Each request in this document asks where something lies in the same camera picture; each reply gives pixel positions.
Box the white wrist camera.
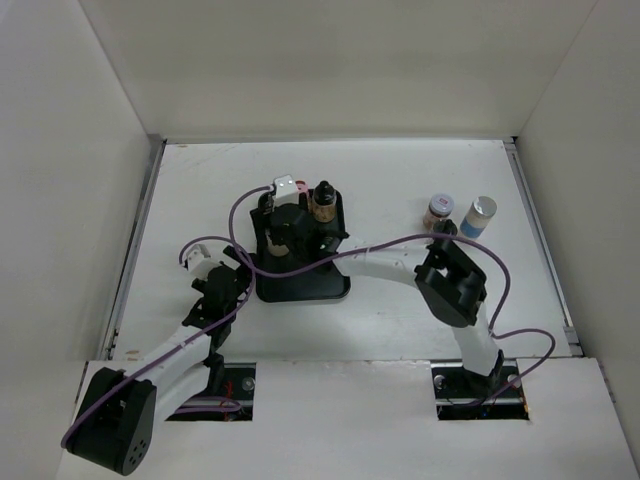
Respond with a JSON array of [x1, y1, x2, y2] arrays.
[[185, 244, 216, 280], [272, 174, 300, 208]]

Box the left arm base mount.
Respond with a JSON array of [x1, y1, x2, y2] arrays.
[[167, 353, 257, 422]]

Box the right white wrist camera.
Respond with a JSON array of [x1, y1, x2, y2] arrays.
[[272, 174, 300, 208]]

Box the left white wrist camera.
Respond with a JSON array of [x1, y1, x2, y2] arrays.
[[185, 244, 216, 280]]

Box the black cap grinder bottle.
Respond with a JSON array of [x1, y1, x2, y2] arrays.
[[433, 219, 458, 236]]

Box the pink cap spice bottle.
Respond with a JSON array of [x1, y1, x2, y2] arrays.
[[295, 180, 308, 196]]

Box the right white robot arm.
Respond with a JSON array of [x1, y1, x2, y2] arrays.
[[250, 193, 504, 397]]

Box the red label spice jar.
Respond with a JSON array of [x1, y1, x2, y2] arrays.
[[423, 193, 455, 231]]

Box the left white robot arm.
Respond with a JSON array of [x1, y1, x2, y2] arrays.
[[61, 260, 255, 476]]

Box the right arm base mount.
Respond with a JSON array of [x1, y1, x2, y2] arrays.
[[431, 360, 529, 421]]

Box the small black cap spice bottle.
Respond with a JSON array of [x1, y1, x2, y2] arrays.
[[311, 180, 337, 223]]

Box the black rectangular plastic tray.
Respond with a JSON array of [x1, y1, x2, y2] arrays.
[[250, 194, 351, 303]]

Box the grey cap pepper grinder bottle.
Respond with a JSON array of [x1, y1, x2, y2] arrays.
[[266, 230, 289, 257]]

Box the silver cap blue label bottle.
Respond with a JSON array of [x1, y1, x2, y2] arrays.
[[459, 196, 497, 240]]

